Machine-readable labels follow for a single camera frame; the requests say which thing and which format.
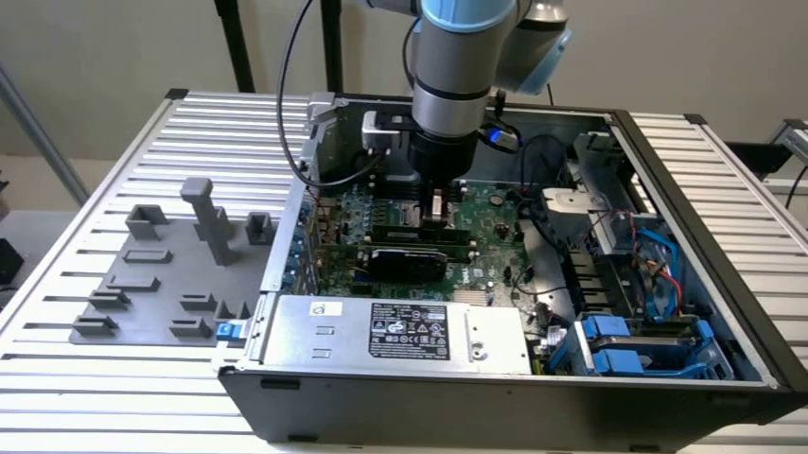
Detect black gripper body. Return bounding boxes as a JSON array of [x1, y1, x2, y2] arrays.
[[405, 131, 478, 190]]

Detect green RAM stick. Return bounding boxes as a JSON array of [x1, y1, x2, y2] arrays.
[[363, 236, 475, 249], [370, 223, 473, 239]]

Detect blue USB plug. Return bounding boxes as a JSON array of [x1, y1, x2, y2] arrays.
[[478, 123, 523, 153]]

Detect green motherboard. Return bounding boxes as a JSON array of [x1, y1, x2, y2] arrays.
[[302, 178, 573, 323]]

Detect black graphics card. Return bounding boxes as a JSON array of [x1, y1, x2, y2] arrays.
[[363, 245, 450, 286]]

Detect silver power supply unit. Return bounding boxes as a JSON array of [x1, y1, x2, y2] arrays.
[[250, 294, 539, 377]]

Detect black stand leg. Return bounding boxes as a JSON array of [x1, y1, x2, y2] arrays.
[[212, 0, 258, 94], [319, 0, 346, 94]]

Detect blue disk bay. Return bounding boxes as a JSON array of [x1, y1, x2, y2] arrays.
[[546, 310, 728, 380]]

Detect black open PC case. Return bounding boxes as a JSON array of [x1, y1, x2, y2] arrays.
[[218, 91, 808, 444]]

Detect grey parts rack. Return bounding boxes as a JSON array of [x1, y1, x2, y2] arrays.
[[67, 177, 280, 347]]

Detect black monitor panel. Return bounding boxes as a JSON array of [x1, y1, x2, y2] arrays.
[[722, 140, 792, 182]]

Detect silver metal pole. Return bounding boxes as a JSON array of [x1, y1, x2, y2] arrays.
[[0, 60, 91, 207]]

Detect black box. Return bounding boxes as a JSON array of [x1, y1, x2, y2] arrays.
[[0, 237, 27, 286]]

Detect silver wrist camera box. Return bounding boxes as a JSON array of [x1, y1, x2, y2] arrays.
[[359, 111, 421, 153]]

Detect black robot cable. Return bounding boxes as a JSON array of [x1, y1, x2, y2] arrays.
[[278, 0, 387, 186]]

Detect blue data wire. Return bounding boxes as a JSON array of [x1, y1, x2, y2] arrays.
[[632, 225, 685, 319]]

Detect silver aluminium frame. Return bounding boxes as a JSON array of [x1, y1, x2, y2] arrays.
[[764, 116, 808, 159]]

